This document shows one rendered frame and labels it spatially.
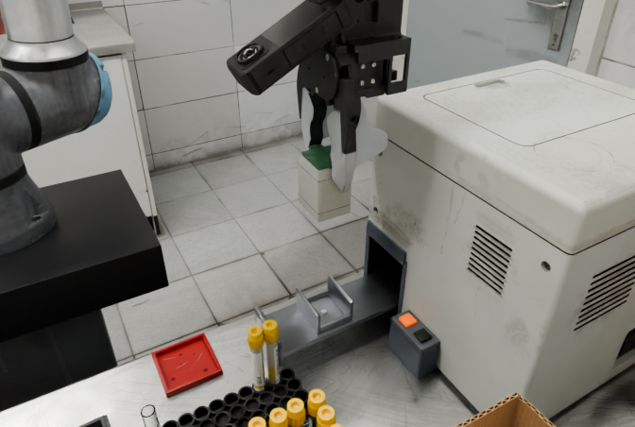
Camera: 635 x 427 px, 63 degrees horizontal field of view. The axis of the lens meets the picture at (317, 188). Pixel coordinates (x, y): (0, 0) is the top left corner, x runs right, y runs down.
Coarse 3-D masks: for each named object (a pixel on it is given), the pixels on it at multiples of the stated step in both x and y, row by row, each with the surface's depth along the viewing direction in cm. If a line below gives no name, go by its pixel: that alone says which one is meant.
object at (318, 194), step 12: (300, 168) 55; (312, 168) 52; (300, 180) 55; (312, 180) 53; (324, 180) 52; (300, 192) 56; (312, 192) 53; (324, 192) 53; (336, 192) 53; (348, 192) 54; (312, 204) 54; (324, 204) 53; (336, 204) 54; (348, 204) 55; (324, 216) 54; (336, 216) 55
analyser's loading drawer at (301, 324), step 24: (336, 288) 65; (360, 288) 69; (384, 288) 69; (288, 312) 65; (312, 312) 61; (336, 312) 65; (360, 312) 65; (384, 312) 66; (288, 336) 62; (312, 336) 62
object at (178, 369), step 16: (160, 352) 64; (176, 352) 64; (192, 352) 64; (208, 352) 64; (160, 368) 62; (176, 368) 62; (192, 368) 62; (208, 368) 62; (176, 384) 60; (192, 384) 60
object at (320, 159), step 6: (318, 144) 55; (306, 150) 54; (312, 150) 54; (318, 150) 54; (324, 150) 54; (330, 150) 54; (306, 156) 53; (312, 156) 53; (318, 156) 53; (324, 156) 53; (330, 156) 53; (312, 162) 52; (318, 162) 51; (324, 162) 51; (330, 162) 51; (318, 168) 51; (324, 168) 51; (330, 168) 51
